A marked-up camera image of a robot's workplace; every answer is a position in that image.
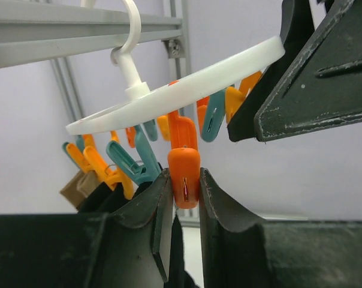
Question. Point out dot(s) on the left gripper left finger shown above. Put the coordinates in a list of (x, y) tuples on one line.
[(127, 248)]

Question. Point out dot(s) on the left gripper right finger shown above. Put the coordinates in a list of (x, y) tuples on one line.
[(241, 249)]

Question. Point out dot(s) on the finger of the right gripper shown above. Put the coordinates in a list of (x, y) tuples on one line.
[(296, 28), (322, 88)]

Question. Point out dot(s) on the orange clothes peg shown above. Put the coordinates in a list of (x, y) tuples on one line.
[(184, 161)]

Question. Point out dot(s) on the white round clip hanger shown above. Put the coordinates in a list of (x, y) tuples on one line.
[(145, 104)]

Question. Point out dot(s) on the brown patterned sock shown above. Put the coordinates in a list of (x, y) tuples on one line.
[(79, 188)]

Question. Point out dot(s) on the horizontal aluminium rail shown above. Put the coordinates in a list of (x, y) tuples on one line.
[(33, 31)]

